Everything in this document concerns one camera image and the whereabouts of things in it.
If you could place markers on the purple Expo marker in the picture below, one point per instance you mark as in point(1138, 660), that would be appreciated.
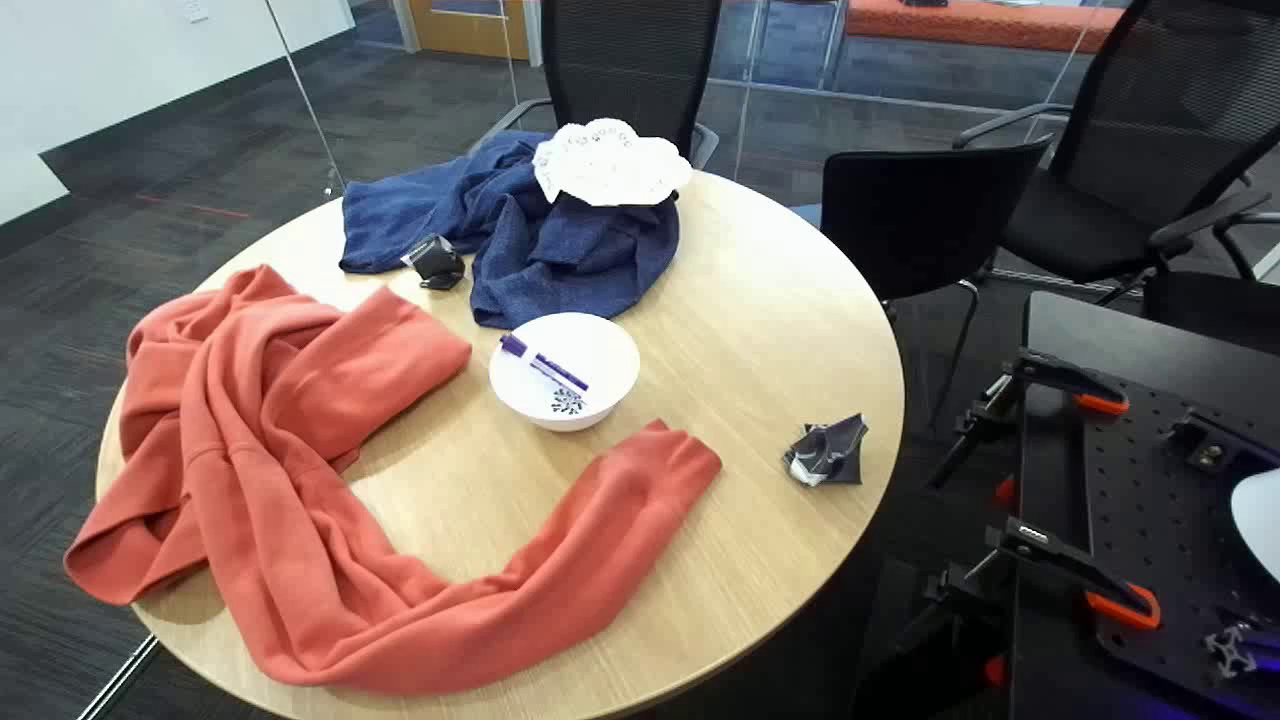
point(542, 363)

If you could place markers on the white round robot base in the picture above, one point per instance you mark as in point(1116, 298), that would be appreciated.
point(1263, 523)

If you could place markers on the white bowl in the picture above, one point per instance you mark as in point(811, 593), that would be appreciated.
point(600, 354)

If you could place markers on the small patterned binder clip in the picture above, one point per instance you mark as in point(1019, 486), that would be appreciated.
point(568, 401)

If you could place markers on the navy blue cloth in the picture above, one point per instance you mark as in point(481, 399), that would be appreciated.
point(561, 262)

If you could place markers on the white lace cloth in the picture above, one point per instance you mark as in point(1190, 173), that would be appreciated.
point(606, 163)

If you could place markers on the black and silver clip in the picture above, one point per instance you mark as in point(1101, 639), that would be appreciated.
point(824, 450)

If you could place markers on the black mesh office chair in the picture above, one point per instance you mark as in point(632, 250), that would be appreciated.
point(624, 55)

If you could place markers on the black armless chair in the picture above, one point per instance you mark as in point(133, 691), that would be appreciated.
point(922, 212)

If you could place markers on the wooden door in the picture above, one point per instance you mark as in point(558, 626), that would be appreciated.
point(467, 24)

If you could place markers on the orange fleece cloth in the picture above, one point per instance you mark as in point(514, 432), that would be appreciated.
point(267, 466)

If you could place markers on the thin metal stand leg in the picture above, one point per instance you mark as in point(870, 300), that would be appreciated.
point(302, 98)

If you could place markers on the orange upholstered bench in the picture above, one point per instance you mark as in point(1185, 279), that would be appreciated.
point(972, 20)

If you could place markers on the black perforated mounting table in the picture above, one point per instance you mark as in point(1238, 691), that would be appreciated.
point(1144, 534)

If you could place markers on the black mounting block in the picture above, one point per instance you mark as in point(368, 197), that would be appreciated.
point(1205, 442)

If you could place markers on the large black office chair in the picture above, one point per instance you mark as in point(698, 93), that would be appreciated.
point(1172, 123)

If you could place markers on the white wall board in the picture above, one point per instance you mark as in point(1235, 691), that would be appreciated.
point(123, 66)

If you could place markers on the small metal bracket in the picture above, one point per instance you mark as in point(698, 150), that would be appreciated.
point(1235, 651)

